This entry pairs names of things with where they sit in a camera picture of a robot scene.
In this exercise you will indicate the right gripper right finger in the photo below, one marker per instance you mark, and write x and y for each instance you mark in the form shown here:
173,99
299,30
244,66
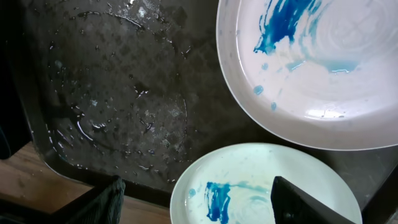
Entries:
291,205

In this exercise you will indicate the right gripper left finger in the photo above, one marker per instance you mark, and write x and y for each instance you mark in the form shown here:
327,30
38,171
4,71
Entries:
100,205

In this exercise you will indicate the white plate back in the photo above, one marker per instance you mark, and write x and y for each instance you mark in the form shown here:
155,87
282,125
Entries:
318,73

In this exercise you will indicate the white plate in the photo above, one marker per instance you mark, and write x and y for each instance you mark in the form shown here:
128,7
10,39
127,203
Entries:
233,185
318,73

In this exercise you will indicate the blue water tray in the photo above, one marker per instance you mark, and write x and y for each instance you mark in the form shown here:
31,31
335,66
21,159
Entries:
15,132

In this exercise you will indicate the dark brown serving tray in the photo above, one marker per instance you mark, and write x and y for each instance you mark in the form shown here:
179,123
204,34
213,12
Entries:
135,89

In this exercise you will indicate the white plate front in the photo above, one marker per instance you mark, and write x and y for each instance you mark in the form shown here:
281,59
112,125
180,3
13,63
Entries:
233,185

